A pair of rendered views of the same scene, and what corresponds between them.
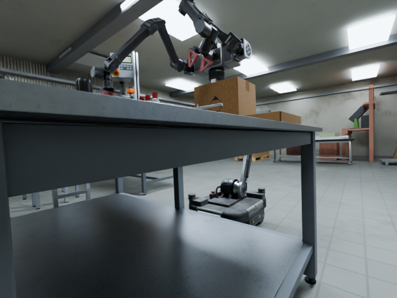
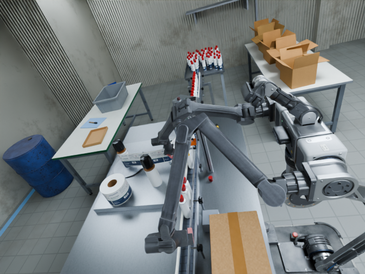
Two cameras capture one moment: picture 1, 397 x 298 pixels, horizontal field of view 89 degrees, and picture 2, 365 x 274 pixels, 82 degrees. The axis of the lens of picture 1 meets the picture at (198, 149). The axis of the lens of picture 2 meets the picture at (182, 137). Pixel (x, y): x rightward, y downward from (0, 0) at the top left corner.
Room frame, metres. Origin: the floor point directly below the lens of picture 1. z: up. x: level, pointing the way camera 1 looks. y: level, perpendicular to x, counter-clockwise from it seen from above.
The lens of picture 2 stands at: (0.99, -0.57, 2.10)
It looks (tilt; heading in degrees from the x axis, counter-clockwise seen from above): 36 degrees down; 66
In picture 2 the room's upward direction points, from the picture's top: 18 degrees counter-clockwise
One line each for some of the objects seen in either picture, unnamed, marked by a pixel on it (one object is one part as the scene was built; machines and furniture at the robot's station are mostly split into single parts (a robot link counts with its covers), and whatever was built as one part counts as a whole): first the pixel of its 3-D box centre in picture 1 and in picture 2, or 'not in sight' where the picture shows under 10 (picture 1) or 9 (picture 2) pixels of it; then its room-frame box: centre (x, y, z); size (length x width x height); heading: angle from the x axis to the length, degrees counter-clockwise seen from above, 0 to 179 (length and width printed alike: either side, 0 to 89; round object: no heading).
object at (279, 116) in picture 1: (253, 123); not in sight; (0.83, -0.23, 0.85); 0.30 x 0.26 x 0.04; 50
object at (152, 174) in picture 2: (85, 104); (151, 170); (1.20, 0.66, 1.03); 0.09 x 0.09 x 0.30
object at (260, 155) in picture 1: (252, 153); not in sight; (7.60, -2.06, 0.22); 1.26 x 0.93 x 0.44; 140
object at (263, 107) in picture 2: (185, 65); (263, 110); (1.78, 0.09, 1.45); 0.09 x 0.08 x 0.12; 51
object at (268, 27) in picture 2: not in sight; (266, 39); (4.09, 1.87, 0.97); 0.46 x 0.44 x 0.37; 56
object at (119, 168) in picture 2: not in sight; (129, 164); (1.11, 1.05, 0.89); 0.31 x 0.31 x 0.01
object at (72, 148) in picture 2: not in sight; (117, 132); (1.31, 2.63, 0.40); 1.90 x 0.75 x 0.80; 51
